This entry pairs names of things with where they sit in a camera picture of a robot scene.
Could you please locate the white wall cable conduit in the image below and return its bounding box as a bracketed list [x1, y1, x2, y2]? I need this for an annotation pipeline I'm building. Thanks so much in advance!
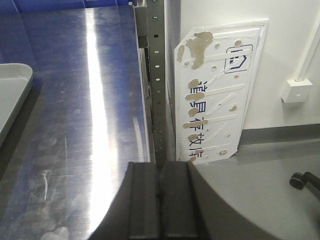
[294, 14, 320, 82]

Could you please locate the grey plastic tray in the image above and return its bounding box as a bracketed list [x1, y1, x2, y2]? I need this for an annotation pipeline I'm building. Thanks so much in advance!
[0, 63, 34, 143]

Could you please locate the white damaged wall sign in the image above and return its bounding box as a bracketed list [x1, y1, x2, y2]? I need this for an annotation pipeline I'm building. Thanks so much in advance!
[174, 19, 269, 164]

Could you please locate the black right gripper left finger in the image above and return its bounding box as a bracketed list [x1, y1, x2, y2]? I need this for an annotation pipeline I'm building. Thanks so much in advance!
[95, 162, 160, 240]

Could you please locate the blue bin back edge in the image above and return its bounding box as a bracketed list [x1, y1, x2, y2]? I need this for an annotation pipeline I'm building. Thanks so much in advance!
[0, 0, 135, 14]

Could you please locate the perforated metal shelf post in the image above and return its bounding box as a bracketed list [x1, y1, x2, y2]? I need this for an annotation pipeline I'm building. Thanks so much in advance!
[133, 0, 167, 167]

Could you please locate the black caster wheel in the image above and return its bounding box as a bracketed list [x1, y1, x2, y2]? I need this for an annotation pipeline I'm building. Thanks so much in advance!
[289, 171, 320, 201]

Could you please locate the white wall junction box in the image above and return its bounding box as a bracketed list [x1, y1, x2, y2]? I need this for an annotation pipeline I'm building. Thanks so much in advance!
[281, 79, 313, 103]

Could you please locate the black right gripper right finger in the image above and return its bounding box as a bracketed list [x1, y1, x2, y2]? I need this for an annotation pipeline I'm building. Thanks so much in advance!
[160, 161, 262, 240]

